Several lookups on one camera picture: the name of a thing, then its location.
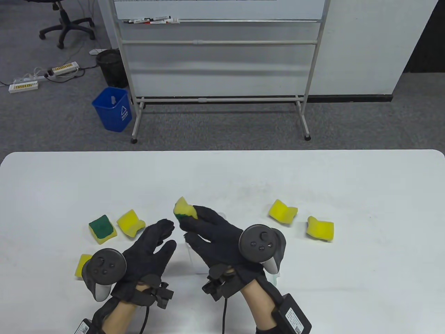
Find person's left forearm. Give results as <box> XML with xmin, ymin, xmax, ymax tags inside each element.
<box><xmin>92</xmin><ymin>299</ymin><xmax>143</xmax><ymax>334</ymax></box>

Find clear plastic airtight container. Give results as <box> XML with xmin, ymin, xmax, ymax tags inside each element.
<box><xmin>186</xmin><ymin>212</ymin><xmax>230</xmax><ymax>275</ymax></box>

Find yellow green scouring sponge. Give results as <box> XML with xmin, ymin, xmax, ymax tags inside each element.
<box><xmin>173</xmin><ymin>197</ymin><xmax>199</xmax><ymax>220</ymax></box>
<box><xmin>307</xmin><ymin>216</ymin><xmax>335</xmax><ymax>242</ymax></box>
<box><xmin>116</xmin><ymin>209</ymin><xmax>146</xmax><ymax>239</ymax></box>
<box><xmin>89</xmin><ymin>215</ymin><xmax>118</xmax><ymax>245</ymax></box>
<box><xmin>268</xmin><ymin>199</ymin><xmax>299</xmax><ymax>225</ymax></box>
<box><xmin>75</xmin><ymin>254</ymin><xmax>93</xmax><ymax>279</ymax></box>

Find white mobile whiteboard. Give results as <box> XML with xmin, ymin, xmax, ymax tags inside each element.
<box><xmin>98</xmin><ymin>0</ymin><xmax>331</xmax><ymax>144</ymax></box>

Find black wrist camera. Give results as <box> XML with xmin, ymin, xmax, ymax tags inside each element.
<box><xmin>202</xmin><ymin>265</ymin><xmax>237</xmax><ymax>301</ymax></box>
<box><xmin>134</xmin><ymin>275</ymin><xmax>174</xmax><ymax>309</ymax></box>

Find blue plastic bin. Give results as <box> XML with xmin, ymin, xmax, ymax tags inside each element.
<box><xmin>91</xmin><ymin>87</ymin><xmax>132</xmax><ymax>133</ymax></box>

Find black tracking controller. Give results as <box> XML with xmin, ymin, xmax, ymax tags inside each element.
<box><xmin>82</xmin><ymin>248</ymin><xmax>127</xmax><ymax>302</ymax></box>
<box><xmin>239</xmin><ymin>224</ymin><xmax>287</xmax><ymax>275</ymax></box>

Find white power strips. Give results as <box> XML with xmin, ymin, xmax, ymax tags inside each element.
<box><xmin>13</xmin><ymin>68</ymin><xmax>52</xmax><ymax>84</ymax></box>

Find black mesh wastebasket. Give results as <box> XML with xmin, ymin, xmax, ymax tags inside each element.
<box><xmin>96</xmin><ymin>49</ymin><xmax>129</xmax><ymax>88</ymax></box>

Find person's right forearm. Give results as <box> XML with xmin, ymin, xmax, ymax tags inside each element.
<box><xmin>240</xmin><ymin>277</ymin><xmax>289</xmax><ymax>334</ymax></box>

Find person's right hand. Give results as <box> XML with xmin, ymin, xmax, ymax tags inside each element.
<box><xmin>179</xmin><ymin>205</ymin><xmax>278</xmax><ymax>294</ymax></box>

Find person's left hand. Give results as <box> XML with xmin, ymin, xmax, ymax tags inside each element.
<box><xmin>111</xmin><ymin>219</ymin><xmax>177</xmax><ymax>307</ymax></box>

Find black office chair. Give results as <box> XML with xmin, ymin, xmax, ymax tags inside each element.
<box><xmin>26</xmin><ymin>0</ymin><xmax>96</xmax><ymax>49</ymax></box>

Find white power strip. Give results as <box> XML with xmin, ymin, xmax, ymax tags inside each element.
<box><xmin>51</xmin><ymin>62</ymin><xmax>80</xmax><ymax>75</ymax></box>
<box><xmin>8</xmin><ymin>81</ymin><xmax>39</xmax><ymax>94</ymax></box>

